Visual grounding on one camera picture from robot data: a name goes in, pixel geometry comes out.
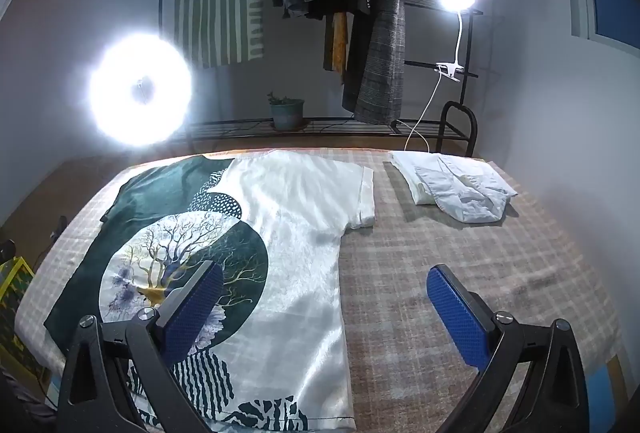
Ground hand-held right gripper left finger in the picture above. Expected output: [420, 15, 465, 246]
[59, 259, 224, 433]

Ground black metal tube frame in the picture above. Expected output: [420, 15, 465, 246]
[436, 101, 478, 156]

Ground green and white printed t-shirt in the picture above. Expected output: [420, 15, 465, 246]
[44, 149, 377, 433]

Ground yellow patterned box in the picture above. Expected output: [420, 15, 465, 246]
[0, 257, 51, 384]

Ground beige plaid blanket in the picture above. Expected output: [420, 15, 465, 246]
[15, 146, 626, 433]

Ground round ring light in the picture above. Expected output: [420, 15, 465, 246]
[89, 32, 193, 146]

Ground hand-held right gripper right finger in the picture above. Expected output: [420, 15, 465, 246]
[426, 264, 591, 433]

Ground potted plant in green pot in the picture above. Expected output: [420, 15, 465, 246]
[266, 90, 306, 131]

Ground pale blue folded shirt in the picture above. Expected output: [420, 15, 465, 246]
[415, 156, 519, 223]

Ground white folded garment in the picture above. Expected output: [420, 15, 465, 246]
[390, 152, 501, 206]

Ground white lamp cable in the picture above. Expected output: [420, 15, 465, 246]
[404, 72, 445, 153]

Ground black metal clothes rack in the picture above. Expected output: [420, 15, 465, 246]
[159, 0, 501, 149]

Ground yellow hanging garment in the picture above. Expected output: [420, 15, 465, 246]
[322, 10, 351, 74]

